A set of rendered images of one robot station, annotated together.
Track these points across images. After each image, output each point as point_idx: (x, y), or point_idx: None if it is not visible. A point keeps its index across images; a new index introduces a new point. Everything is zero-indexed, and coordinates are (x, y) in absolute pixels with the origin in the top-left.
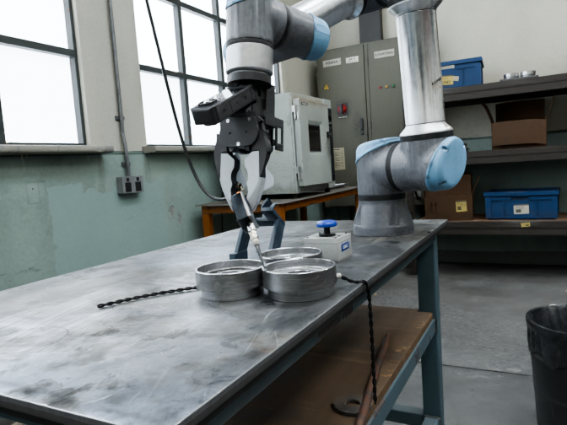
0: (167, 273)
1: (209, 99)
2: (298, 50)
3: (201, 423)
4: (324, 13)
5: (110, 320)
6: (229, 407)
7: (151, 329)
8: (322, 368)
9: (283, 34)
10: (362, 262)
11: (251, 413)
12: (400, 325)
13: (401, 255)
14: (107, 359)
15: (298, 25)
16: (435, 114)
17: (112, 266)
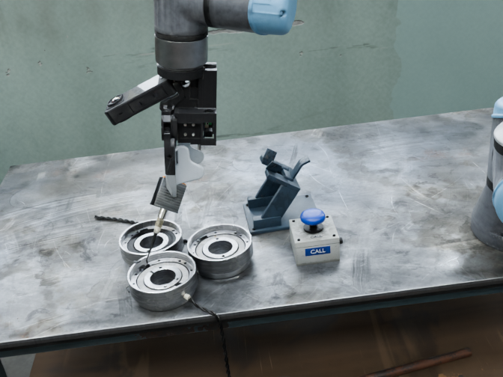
0: (205, 190)
1: (114, 99)
2: (241, 31)
3: None
4: None
5: (69, 239)
6: (2, 351)
7: (56, 266)
8: (344, 339)
9: (206, 22)
10: (307, 281)
11: (230, 337)
12: None
13: (367, 295)
14: (0, 281)
15: (221, 11)
16: None
17: (220, 148)
